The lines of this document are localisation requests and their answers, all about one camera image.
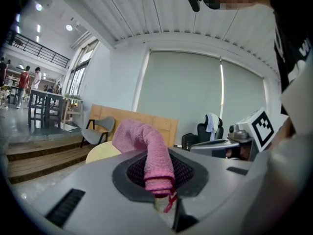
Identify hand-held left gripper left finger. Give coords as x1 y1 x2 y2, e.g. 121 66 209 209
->
33 150 173 235

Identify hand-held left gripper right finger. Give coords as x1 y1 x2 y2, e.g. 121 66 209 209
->
168 147 260 235

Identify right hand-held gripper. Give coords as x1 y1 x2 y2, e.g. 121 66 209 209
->
190 107 275 161

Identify pink cloth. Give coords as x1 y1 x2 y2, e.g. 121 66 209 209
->
111 118 178 214

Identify person's right forearm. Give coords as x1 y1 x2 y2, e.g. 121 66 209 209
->
268 116 295 156

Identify person's right hand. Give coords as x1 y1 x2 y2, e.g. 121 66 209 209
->
226 144 250 160

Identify black office chair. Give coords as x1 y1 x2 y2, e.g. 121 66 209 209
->
197 114 224 146

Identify pale blue white garment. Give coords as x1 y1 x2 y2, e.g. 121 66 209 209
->
205 113 220 141

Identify black bag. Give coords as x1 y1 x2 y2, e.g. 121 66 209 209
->
181 133 199 152

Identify round light wooden table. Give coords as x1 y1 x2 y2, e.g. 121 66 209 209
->
85 141 123 165

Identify grey chair with black legs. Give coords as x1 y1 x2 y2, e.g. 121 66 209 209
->
80 116 115 148

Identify narrow grey roller blind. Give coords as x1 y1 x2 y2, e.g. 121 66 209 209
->
221 59 266 132

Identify wide grey roller blind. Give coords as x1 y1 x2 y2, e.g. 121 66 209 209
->
135 50 222 141

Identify large orange wooden panel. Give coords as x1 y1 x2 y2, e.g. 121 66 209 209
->
88 103 179 148

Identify brown wooden steps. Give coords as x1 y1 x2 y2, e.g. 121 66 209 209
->
4 135 98 185

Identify light wooden plant shelf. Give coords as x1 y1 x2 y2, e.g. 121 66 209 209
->
62 93 84 132

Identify dark wooden dining table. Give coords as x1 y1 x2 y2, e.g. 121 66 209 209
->
28 89 64 129

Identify tall dark-framed window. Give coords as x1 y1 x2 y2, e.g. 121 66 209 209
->
66 39 98 97

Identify person's black printed shirt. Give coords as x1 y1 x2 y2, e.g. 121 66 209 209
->
272 7 313 93

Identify black balcony railing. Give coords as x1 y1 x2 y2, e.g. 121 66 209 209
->
4 30 71 68

